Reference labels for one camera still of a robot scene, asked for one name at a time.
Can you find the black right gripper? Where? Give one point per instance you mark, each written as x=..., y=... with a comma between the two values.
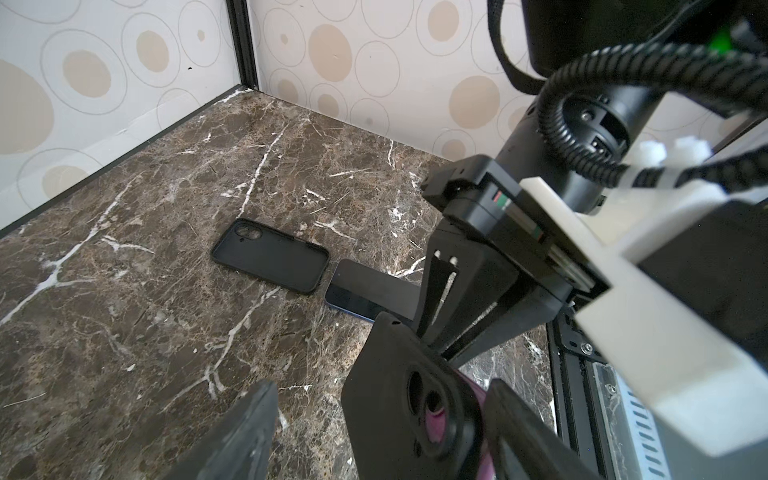
x=496, y=266

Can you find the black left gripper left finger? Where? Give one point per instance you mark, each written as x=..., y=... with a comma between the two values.
x=239, y=445

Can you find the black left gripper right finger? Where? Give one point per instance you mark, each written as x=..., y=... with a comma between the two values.
x=520, y=445

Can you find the black smartphone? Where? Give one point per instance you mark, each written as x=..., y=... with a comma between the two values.
x=365, y=293
x=436, y=423

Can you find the black phone case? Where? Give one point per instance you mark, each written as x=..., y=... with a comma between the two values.
x=383, y=401
x=271, y=255

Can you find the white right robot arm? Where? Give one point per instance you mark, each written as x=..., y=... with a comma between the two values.
x=602, y=68

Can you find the black corner frame post left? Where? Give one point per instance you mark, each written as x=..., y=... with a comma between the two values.
x=243, y=44

